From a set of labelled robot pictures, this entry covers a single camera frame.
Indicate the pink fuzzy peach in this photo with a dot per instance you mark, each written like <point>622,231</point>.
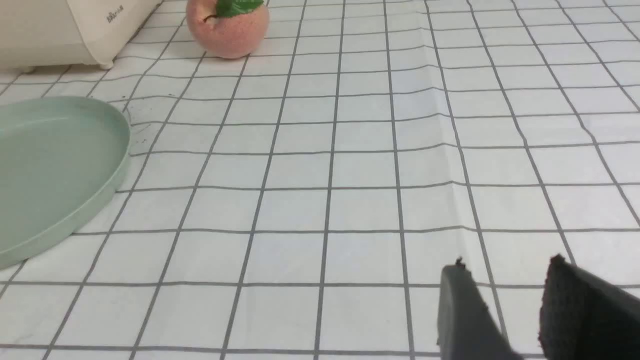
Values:
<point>228,29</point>

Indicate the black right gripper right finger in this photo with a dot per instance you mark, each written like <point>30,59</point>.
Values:
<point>584,317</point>

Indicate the white checkered tablecloth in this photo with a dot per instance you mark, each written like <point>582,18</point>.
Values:
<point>300,203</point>

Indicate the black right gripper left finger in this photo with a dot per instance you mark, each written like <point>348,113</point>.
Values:
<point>466,330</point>

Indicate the cream white toaster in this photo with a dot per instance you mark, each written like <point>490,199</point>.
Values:
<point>37,33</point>

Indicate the light green plate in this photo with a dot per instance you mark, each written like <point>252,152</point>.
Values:
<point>62,158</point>

